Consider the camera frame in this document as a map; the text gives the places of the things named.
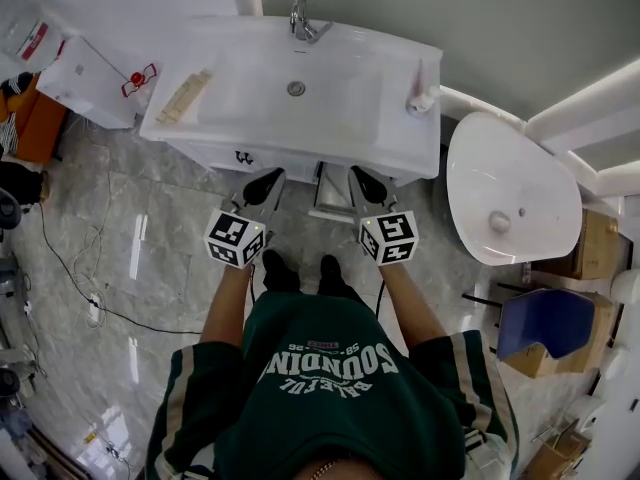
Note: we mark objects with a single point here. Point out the white small cabinet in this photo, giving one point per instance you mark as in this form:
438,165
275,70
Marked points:
85,83

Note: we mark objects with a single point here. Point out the clear red label water bottle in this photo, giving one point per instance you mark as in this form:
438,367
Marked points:
30,33

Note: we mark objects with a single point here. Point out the red capped plastic bottle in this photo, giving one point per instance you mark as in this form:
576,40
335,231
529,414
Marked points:
136,78

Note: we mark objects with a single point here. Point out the white power strip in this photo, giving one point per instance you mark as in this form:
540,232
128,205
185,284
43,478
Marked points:
96,310

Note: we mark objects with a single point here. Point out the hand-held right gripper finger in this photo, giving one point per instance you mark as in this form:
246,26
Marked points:
359,193
390,199

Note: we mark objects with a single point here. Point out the person's left leg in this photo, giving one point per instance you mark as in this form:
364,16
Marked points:
280,273

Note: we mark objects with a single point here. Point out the grey white plastic seat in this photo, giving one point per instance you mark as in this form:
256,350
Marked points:
9,210

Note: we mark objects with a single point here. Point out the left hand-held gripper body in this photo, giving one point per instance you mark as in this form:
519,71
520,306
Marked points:
232,238

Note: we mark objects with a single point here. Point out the person's green printed shirt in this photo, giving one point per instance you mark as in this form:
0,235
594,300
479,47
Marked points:
325,393

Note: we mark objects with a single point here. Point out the blue plastic cover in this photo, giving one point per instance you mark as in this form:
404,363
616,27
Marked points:
545,323

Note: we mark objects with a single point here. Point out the person's right leg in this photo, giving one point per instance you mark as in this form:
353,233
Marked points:
332,275

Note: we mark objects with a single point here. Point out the white ceramic sink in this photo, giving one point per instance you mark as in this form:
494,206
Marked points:
350,93

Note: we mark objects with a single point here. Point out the person's left forearm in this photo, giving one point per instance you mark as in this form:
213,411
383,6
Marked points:
225,303

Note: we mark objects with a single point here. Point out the brown cardboard box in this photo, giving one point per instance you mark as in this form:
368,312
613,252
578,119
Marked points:
575,365
592,243
555,453

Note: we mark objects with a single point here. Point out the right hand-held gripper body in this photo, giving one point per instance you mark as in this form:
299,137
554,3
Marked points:
390,238

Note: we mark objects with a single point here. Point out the white soap dispenser bottle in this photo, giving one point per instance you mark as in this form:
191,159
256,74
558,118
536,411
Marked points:
420,98

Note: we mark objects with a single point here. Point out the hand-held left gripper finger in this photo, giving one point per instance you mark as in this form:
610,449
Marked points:
276,198
252,179

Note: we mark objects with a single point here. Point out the white oval bathtub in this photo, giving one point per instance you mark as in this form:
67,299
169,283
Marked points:
510,178

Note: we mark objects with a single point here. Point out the chrome faucet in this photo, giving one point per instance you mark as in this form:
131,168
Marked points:
302,23

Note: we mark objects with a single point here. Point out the person's right forearm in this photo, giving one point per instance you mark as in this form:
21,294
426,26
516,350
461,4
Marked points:
407,303

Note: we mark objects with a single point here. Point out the person's leg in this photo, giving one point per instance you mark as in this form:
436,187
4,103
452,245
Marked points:
280,273
332,275

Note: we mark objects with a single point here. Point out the white vanity cabinet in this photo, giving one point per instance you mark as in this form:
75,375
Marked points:
220,155

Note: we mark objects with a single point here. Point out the chrome sink drain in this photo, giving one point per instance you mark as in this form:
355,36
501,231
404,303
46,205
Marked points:
296,88

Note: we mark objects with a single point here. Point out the orange sofa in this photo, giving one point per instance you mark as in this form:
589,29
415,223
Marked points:
35,128

